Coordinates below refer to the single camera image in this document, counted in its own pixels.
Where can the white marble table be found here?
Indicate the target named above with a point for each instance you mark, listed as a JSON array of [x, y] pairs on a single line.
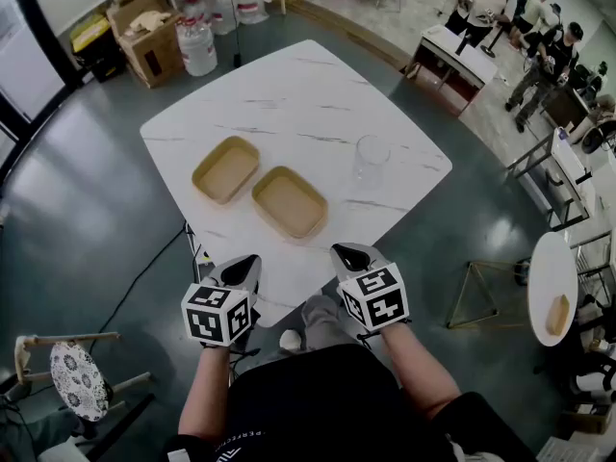
[[298, 99]]

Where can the person's right forearm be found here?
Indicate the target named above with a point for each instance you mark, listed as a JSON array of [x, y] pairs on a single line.
[[418, 373]]

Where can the clear plastic water jug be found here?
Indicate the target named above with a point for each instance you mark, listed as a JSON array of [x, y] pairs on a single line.
[[223, 10], [197, 48], [251, 0]]

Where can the clear glass cup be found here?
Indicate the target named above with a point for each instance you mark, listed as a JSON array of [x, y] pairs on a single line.
[[370, 161]]

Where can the person's left forearm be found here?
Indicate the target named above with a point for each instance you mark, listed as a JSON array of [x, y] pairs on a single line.
[[204, 392]]

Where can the person's white shoe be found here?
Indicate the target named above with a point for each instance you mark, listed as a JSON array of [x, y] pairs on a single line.
[[291, 341]]

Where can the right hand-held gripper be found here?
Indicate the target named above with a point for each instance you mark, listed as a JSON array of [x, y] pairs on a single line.
[[380, 301]]

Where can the white and wooden desk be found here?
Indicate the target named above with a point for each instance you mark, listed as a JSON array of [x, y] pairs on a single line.
[[457, 58]]

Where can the yellow and black bin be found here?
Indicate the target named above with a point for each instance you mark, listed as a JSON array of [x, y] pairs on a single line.
[[96, 51]]

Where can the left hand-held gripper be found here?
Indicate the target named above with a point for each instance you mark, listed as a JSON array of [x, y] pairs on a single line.
[[212, 315]]

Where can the person's grey trouser leg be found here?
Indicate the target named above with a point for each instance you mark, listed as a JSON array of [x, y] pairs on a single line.
[[325, 320]]

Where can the person's black shirt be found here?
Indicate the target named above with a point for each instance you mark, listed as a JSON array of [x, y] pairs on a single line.
[[327, 412]]

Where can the open cardboard box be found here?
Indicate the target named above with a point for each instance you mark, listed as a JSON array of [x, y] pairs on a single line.
[[149, 51]]

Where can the black metal rack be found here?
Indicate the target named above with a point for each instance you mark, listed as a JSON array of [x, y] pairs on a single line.
[[558, 181]]

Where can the wooden tray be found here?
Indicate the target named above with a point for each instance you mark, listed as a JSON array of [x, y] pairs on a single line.
[[226, 171], [291, 205]]

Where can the floral patterned stool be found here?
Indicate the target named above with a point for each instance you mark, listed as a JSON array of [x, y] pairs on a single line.
[[79, 383]]

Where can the round white side table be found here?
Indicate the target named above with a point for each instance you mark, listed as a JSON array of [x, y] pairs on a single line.
[[551, 277]]

